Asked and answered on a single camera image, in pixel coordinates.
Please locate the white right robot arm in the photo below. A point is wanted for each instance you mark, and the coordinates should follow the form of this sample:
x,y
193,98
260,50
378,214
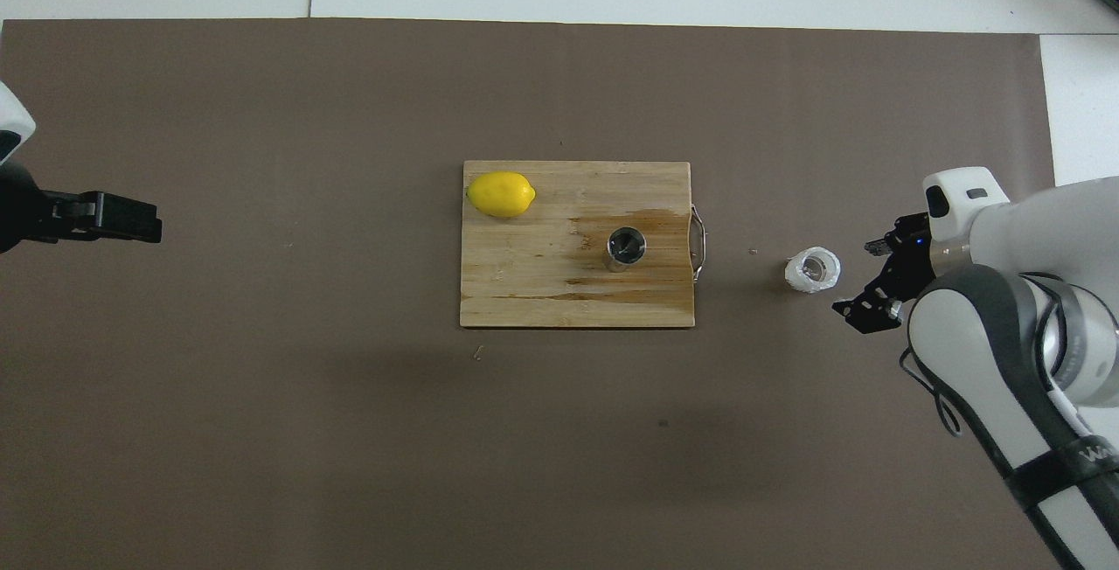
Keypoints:
x,y
1014,290

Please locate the brown paper table mat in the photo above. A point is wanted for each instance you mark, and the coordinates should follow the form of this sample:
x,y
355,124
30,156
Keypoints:
x,y
559,465

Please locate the yellow lemon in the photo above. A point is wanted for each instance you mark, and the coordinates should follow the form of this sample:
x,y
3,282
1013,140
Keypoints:
x,y
500,194

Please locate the wooden cutting board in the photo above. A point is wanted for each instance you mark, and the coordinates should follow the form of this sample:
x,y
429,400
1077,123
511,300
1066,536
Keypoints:
x,y
542,281

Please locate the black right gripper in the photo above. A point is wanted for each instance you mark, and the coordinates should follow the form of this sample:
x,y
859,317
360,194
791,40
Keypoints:
x,y
911,260

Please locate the steel double jigger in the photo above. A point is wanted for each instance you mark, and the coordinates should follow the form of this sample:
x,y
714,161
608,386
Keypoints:
x,y
627,246

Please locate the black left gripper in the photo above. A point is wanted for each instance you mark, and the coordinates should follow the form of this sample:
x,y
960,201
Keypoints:
x,y
19,207

